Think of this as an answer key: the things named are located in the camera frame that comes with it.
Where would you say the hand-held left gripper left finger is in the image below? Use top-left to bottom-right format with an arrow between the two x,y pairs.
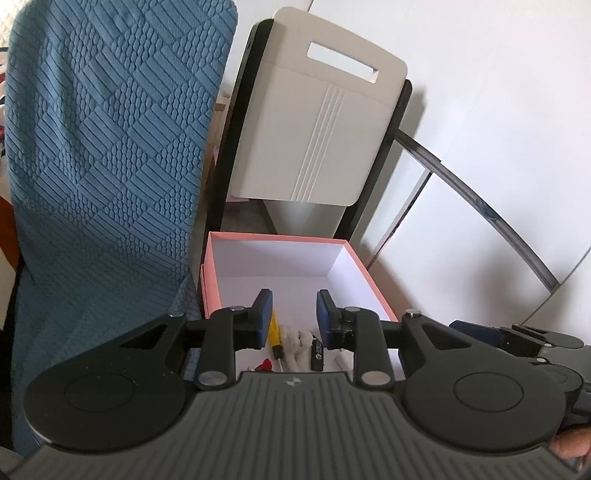
117,288 -> 274,391

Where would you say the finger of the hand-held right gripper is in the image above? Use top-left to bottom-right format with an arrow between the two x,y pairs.
510,324 -> 585,350
449,319 -> 507,350

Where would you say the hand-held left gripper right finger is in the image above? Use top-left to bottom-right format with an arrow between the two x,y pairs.
316,289 -> 466,388

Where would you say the yellow handled screwdriver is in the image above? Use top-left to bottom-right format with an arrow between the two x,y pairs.
270,310 -> 286,373

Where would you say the small black device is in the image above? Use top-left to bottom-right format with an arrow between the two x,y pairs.
311,336 -> 327,373

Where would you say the pink cardboard box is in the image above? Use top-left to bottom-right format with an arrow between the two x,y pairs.
199,231 -> 402,385

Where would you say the person's right hand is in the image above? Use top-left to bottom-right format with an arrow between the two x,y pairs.
551,425 -> 591,472

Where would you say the curved grey metal bar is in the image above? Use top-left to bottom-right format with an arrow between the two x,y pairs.
394,129 -> 563,296

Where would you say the light wooden furniture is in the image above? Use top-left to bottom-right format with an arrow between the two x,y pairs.
205,91 -> 232,178

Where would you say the blue quilted sofa cover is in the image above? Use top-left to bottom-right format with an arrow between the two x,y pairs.
2,0 -> 240,455

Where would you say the white chair with black frame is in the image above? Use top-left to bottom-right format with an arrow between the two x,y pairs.
203,6 -> 413,259

